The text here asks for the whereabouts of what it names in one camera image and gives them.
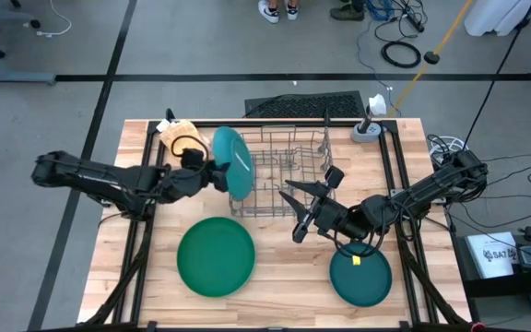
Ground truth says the grey wire dish rack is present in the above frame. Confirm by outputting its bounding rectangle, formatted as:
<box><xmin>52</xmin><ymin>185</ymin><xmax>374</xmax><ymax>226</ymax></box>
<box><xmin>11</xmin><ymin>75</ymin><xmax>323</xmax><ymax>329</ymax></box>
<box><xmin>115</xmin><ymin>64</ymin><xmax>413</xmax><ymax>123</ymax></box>
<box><xmin>228</xmin><ymin>124</ymin><xmax>336</xmax><ymax>219</ymax></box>

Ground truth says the black power strip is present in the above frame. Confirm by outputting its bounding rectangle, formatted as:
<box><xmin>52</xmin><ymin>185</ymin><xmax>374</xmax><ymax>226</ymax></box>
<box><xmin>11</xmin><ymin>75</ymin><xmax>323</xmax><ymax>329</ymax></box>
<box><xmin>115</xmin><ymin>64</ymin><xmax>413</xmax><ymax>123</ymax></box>
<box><xmin>402</xmin><ymin>7</ymin><xmax>426</xmax><ymax>34</ymax></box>

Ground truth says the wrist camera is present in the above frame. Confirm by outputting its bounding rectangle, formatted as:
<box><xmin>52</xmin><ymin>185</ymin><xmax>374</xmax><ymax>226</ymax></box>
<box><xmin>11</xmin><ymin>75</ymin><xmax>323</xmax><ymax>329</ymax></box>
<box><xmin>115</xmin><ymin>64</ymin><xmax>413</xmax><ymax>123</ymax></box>
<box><xmin>181</xmin><ymin>148</ymin><xmax>207</xmax><ymax>170</ymax></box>
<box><xmin>324</xmin><ymin>165</ymin><xmax>346</xmax><ymax>189</ymax></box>

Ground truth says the small dark teal plate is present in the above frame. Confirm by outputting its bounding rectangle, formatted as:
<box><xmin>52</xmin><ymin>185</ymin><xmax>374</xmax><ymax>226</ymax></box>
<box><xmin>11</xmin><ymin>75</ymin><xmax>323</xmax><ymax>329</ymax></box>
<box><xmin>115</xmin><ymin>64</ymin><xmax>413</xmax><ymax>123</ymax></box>
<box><xmin>328</xmin><ymin>243</ymin><xmax>394</xmax><ymax>308</ymax></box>

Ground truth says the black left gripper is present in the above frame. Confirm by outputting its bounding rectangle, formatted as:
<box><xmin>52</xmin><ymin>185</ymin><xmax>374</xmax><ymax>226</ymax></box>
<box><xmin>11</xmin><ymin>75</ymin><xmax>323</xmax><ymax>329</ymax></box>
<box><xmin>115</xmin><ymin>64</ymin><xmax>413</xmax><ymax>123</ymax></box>
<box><xmin>159</xmin><ymin>159</ymin><xmax>231</xmax><ymax>204</ymax></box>

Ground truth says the white printed booklet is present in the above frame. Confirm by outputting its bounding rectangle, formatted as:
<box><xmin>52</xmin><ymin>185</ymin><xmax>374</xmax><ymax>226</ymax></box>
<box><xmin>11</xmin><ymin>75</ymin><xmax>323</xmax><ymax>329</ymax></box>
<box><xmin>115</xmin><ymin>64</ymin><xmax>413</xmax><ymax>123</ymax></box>
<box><xmin>465</xmin><ymin>231</ymin><xmax>523</xmax><ymax>280</ymax></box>

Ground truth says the coiled black cable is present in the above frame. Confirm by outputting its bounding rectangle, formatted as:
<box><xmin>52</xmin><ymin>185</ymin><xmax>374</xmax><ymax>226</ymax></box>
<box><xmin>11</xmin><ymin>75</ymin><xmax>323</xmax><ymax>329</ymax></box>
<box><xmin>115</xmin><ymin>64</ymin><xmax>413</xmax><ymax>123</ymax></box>
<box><xmin>380</xmin><ymin>40</ymin><xmax>423</xmax><ymax>70</ymax></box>

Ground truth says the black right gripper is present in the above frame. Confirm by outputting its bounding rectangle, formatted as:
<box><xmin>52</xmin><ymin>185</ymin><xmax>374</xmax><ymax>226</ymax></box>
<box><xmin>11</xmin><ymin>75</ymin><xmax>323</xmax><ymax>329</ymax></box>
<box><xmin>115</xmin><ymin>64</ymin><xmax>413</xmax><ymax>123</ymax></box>
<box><xmin>277</xmin><ymin>179</ymin><xmax>363</xmax><ymax>244</ymax></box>

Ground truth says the black side stand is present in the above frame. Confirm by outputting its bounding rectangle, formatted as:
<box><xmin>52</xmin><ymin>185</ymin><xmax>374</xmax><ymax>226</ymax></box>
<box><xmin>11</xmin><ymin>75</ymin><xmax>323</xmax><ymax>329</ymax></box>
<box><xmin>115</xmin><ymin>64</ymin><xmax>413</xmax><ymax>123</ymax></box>
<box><xmin>453</xmin><ymin>232</ymin><xmax>531</xmax><ymax>324</ymax></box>

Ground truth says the blue cable bundle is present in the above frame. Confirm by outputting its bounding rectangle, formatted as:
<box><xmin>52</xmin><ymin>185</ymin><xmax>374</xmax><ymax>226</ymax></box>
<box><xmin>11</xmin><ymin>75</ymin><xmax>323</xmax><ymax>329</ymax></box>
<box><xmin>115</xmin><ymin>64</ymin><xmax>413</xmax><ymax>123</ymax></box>
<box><xmin>360</xmin><ymin>0</ymin><xmax>394</xmax><ymax>22</ymax></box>

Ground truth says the long black cable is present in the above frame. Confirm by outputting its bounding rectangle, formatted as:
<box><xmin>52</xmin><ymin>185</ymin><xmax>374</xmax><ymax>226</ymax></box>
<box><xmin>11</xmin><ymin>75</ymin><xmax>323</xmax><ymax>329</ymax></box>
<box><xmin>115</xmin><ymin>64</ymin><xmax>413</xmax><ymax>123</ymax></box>
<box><xmin>462</xmin><ymin>0</ymin><xmax>531</xmax><ymax>151</ymax></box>

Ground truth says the grey floor bar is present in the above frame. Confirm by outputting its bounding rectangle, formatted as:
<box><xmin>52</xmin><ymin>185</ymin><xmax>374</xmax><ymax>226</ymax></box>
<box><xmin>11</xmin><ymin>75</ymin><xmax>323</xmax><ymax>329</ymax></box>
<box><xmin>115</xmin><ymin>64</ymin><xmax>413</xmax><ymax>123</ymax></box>
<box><xmin>0</xmin><ymin>70</ymin><xmax>57</xmax><ymax>86</ymax></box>

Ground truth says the grey brush holder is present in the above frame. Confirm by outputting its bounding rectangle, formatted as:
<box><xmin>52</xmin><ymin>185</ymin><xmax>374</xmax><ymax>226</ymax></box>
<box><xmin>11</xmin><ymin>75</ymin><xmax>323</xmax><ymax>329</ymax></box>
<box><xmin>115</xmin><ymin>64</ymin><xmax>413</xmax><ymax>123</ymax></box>
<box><xmin>349</xmin><ymin>120</ymin><xmax>384</xmax><ymax>144</ymax></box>

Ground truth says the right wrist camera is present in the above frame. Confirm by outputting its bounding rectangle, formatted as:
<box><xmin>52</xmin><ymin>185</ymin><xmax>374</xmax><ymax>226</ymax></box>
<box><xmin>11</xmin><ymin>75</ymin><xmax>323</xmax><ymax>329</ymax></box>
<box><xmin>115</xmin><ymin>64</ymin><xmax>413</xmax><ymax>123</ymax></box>
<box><xmin>324</xmin><ymin>165</ymin><xmax>346</xmax><ymax>189</ymax></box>

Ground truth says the white cable coil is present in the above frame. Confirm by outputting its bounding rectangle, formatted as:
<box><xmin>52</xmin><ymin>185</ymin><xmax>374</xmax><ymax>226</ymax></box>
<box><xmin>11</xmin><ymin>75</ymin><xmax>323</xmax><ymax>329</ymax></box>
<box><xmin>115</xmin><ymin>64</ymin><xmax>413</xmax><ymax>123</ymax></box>
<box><xmin>426</xmin><ymin>134</ymin><xmax>468</xmax><ymax>168</ymax></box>

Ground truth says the large teal plate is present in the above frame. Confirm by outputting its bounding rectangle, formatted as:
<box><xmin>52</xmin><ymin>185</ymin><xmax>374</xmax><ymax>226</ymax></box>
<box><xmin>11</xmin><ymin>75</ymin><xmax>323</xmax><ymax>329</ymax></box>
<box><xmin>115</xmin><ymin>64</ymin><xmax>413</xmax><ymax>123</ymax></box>
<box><xmin>212</xmin><ymin>125</ymin><xmax>255</xmax><ymax>202</ymax></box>

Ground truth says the black aluminium table frame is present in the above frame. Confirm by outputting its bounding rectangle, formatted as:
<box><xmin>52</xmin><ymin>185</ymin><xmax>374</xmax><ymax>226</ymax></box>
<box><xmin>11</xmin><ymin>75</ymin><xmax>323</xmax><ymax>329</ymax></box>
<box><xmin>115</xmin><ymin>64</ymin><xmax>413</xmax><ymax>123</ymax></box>
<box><xmin>77</xmin><ymin>108</ymin><xmax>475</xmax><ymax>332</ymax></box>

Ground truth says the white floor cable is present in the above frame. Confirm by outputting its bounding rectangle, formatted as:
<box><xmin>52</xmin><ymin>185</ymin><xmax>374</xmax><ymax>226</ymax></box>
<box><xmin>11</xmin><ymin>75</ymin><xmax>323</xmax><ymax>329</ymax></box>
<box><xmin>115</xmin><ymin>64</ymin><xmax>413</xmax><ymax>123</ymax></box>
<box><xmin>36</xmin><ymin>0</ymin><xmax>73</xmax><ymax>38</ymax></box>

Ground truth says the yellow strap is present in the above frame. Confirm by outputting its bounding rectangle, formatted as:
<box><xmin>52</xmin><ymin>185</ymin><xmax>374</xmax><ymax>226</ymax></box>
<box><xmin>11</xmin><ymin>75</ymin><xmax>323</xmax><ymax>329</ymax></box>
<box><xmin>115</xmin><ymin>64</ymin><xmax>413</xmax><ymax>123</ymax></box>
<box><xmin>386</xmin><ymin>0</ymin><xmax>475</xmax><ymax>117</ymax></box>

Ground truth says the person's dark shoe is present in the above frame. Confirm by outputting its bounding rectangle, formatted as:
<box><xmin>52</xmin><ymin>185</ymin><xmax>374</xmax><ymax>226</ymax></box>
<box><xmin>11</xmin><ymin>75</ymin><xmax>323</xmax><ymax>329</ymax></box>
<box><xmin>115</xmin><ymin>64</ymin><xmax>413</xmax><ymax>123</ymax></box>
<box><xmin>329</xmin><ymin>2</ymin><xmax>366</xmax><ymax>22</ymax></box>

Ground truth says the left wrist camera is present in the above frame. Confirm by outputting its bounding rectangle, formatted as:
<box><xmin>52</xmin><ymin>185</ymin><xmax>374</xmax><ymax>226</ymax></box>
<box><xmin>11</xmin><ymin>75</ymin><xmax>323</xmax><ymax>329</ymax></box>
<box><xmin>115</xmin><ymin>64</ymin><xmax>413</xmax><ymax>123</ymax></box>
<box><xmin>181</xmin><ymin>148</ymin><xmax>207</xmax><ymax>170</ymax></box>

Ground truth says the yellow checked dish cloth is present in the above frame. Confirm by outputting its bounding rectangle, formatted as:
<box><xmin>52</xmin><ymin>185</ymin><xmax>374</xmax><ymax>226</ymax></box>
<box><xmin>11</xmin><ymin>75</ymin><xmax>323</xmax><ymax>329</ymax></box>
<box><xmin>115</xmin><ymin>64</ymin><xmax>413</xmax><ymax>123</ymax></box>
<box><xmin>158</xmin><ymin>118</ymin><xmax>211</xmax><ymax>158</ymax></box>

